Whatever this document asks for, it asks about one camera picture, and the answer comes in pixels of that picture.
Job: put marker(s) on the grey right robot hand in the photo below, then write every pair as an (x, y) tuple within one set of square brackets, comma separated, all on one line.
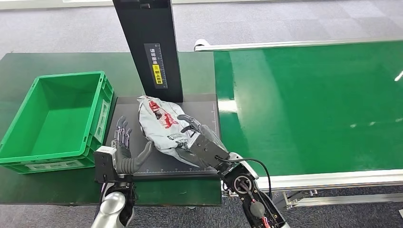
[(211, 133)]

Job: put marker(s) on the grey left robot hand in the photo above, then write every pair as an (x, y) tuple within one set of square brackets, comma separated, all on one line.
[(124, 163)]

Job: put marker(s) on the grey poly mailer package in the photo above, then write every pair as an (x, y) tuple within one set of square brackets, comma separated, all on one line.
[(157, 126)]

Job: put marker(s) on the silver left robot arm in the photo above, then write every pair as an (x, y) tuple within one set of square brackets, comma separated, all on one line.
[(111, 207)]

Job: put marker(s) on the green conveyor belt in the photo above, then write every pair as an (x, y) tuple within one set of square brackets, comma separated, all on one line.
[(314, 110)]

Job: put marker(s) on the green plastic crate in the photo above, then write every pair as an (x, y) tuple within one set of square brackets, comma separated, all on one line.
[(56, 122)]

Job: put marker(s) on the ruler label with yellow sticker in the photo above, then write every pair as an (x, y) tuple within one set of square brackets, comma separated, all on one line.
[(156, 66)]

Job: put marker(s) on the black scanner column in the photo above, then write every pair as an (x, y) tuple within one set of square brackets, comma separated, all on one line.
[(148, 28)]

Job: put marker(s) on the dark green table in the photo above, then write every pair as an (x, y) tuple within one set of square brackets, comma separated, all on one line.
[(19, 63)]

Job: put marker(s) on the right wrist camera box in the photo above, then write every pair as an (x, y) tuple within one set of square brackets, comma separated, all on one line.
[(207, 152)]

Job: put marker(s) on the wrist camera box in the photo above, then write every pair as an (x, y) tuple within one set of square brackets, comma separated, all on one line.
[(104, 165), (207, 152)]

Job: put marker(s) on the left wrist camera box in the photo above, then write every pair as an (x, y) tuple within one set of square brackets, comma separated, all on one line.
[(104, 165)]

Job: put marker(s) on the black scanner base plate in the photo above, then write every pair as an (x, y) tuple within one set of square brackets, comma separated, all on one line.
[(126, 107)]

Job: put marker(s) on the silver conveyor frame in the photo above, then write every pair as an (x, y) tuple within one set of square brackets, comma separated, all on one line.
[(346, 178)]

